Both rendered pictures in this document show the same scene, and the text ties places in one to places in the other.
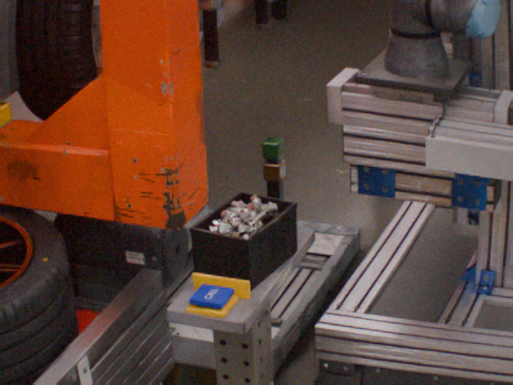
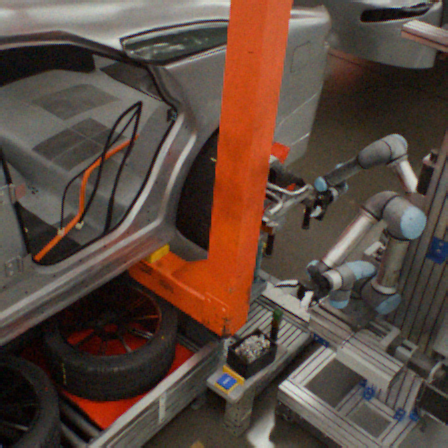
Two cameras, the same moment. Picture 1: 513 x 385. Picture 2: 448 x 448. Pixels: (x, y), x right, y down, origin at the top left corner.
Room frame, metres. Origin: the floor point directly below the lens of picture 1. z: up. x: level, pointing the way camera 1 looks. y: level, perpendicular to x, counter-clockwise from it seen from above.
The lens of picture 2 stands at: (-0.03, -0.30, 2.90)
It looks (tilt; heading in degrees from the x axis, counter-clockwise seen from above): 37 degrees down; 13
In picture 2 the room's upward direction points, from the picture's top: 6 degrees clockwise
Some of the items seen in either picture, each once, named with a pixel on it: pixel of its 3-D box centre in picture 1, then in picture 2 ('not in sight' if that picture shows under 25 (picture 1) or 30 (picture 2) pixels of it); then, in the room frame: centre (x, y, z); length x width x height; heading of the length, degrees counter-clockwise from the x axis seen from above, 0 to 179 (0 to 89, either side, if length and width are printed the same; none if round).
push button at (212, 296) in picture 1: (212, 298); (226, 382); (1.99, 0.09, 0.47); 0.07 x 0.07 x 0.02; 68
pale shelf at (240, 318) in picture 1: (244, 274); (248, 366); (2.15, 0.02, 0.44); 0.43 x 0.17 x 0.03; 158
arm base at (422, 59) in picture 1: (416, 47); (354, 296); (2.34, -0.38, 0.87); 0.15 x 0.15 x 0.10
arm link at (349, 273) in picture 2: not in sight; (345, 275); (2.05, -0.32, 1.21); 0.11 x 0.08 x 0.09; 141
